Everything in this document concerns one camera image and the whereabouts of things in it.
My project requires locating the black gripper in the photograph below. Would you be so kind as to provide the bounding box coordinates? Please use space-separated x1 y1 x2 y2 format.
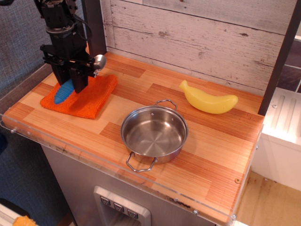
40 30 95 94

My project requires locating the blue handled metal spoon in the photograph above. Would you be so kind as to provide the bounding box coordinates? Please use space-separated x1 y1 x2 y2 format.
54 55 106 104

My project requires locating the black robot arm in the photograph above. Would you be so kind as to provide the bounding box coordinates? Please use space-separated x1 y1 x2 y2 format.
35 0 98 93

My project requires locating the orange knitted cloth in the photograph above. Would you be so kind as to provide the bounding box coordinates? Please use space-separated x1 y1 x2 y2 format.
40 75 118 119

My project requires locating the clear acrylic edge guard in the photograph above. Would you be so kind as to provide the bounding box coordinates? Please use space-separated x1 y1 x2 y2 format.
3 110 263 225

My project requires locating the grey toy kitchen cabinet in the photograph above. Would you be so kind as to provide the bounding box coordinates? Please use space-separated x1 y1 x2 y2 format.
42 146 213 226

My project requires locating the silver button panel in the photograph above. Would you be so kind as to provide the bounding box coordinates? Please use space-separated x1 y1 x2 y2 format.
94 186 151 226

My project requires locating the yellow toy banana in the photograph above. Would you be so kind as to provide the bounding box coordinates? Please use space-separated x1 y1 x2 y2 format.
179 80 238 114

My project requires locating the yellow black object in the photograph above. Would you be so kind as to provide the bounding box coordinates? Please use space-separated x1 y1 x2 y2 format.
0 204 37 226

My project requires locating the white toy sink unit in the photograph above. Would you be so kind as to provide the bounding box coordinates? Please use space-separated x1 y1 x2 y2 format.
250 35 301 193

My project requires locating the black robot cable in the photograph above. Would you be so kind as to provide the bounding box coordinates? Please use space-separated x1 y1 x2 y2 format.
70 14 93 51

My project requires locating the dark left shelf post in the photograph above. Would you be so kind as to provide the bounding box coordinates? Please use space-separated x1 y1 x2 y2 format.
81 0 107 57

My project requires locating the dark shelf post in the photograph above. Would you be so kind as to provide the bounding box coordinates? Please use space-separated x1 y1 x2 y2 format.
258 0 301 116
81 0 107 57

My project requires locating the steel pot with handles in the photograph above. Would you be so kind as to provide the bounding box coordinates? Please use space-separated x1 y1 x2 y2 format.
120 99 189 173

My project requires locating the dark right shelf post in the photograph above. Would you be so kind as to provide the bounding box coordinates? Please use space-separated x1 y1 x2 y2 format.
258 0 301 116

